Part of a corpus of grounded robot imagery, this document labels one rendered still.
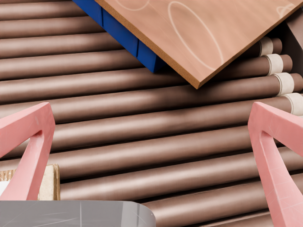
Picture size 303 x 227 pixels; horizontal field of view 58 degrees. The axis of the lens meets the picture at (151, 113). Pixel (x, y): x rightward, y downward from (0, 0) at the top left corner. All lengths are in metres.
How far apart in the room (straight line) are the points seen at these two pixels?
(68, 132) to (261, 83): 0.37
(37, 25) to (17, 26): 0.04
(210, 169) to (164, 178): 0.07
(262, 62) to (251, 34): 0.16
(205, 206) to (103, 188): 0.15
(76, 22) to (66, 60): 0.10
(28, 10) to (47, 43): 0.10
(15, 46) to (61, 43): 0.08
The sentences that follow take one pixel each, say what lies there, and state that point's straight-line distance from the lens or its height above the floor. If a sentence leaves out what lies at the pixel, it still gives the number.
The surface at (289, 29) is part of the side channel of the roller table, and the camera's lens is 0.66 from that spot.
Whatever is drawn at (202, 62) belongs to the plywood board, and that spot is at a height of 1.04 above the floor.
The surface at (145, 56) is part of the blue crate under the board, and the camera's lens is 0.50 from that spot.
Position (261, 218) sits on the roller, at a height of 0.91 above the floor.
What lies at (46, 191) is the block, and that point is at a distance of 0.38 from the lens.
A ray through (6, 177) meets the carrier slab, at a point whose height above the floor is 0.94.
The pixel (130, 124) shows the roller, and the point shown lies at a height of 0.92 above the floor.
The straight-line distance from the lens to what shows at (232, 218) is 0.49.
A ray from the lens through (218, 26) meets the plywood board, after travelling 0.45.
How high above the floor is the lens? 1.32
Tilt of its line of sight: 59 degrees down
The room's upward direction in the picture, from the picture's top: 12 degrees clockwise
